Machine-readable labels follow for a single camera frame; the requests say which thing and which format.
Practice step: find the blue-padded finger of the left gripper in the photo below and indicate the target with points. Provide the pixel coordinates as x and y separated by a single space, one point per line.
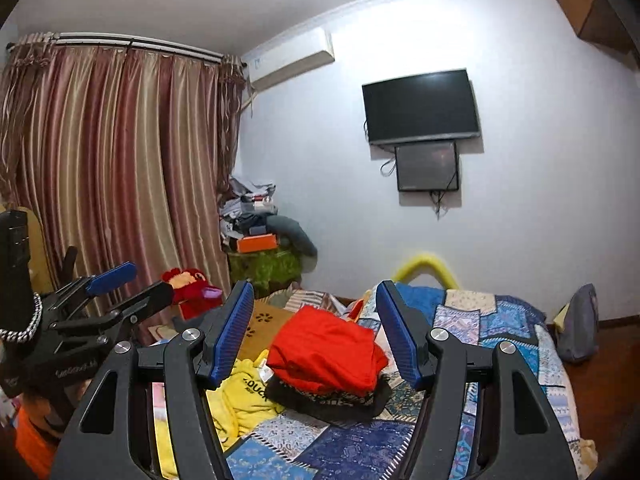
78 293

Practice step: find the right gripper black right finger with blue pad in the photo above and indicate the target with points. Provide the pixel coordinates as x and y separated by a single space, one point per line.
496 404

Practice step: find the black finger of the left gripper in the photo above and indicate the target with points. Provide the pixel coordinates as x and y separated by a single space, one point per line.
134 309

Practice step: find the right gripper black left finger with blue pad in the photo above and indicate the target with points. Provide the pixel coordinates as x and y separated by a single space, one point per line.
111 435

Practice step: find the red garment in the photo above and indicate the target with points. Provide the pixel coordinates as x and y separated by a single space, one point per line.
317 352

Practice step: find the pile of papers and clothes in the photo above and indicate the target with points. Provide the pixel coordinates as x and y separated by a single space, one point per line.
251 210

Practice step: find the yellow printed t-shirt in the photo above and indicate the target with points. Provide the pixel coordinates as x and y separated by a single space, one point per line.
237 407

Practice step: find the red plush toy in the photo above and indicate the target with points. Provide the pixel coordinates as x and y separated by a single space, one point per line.
191 292

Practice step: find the beige fleece blanket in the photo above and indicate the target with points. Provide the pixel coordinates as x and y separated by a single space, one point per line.
585 456

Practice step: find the brown flower-pattern cushion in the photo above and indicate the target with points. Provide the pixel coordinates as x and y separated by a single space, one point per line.
264 325

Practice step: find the grey purple backpack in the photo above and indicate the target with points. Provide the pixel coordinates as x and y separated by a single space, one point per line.
577 326

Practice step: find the green patterned storage box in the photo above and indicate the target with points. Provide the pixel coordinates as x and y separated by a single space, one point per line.
267 271

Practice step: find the orange box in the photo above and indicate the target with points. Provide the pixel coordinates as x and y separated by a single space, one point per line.
256 243

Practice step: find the blue patchwork bedspread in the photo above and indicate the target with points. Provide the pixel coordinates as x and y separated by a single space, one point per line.
298 446

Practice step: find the striped pink curtain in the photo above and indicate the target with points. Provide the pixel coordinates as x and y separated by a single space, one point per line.
123 153

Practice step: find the dark patterned folded garment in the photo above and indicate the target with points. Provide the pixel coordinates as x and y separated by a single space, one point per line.
333 407

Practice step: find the yellow curved pillow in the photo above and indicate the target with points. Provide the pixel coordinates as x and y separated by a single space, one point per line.
426 263

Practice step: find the white air conditioner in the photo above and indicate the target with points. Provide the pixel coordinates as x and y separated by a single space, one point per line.
293 58

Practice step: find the brown wooden wardrobe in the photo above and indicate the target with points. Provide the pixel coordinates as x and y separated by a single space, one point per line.
596 22

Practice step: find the small black wall monitor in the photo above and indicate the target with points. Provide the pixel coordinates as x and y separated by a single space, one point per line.
427 167

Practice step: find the black wall television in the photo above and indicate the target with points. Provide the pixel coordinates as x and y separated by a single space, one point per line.
427 107

